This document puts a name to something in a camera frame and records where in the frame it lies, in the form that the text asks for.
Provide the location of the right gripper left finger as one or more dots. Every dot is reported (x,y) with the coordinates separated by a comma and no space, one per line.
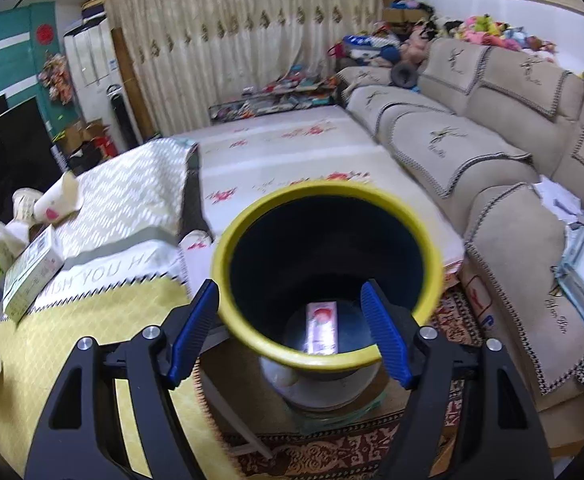
(80,433)

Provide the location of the white cardboard box with label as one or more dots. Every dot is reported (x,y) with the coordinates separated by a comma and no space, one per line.
(31,272)

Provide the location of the pink carton box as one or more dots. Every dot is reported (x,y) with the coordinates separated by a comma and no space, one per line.
(321,329)

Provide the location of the white paper cup pink heart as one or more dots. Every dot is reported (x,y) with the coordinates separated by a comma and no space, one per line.
(61,200)

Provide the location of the white yogurt tub blue label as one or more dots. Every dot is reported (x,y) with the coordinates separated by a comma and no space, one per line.
(24,200)

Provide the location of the white paper towel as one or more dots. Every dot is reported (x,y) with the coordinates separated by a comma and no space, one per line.
(15,235)

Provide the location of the yellow rimmed black trash bin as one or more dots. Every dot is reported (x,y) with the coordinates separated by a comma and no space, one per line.
(318,242)

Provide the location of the patterned yellow white tablecloth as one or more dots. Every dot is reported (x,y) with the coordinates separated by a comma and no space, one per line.
(124,269)

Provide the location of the beige sectional sofa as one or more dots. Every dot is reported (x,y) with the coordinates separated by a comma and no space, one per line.
(496,138)

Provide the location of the large black television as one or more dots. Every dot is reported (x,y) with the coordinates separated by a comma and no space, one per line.
(26,158)

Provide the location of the floral white mattress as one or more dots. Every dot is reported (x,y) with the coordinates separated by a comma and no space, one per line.
(245,160)

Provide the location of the black tower fan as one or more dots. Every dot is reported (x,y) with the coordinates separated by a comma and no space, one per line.
(118,105)

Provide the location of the artificial flower decoration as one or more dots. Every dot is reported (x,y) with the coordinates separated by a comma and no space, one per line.
(56,79)

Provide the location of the low shelf with toys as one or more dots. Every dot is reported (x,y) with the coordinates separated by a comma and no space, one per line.
(298,89)

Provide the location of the pile of plush toys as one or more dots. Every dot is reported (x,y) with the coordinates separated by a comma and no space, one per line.
(407,27)

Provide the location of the cream patterned curtain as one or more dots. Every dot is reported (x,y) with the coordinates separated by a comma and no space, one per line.
(189,55)

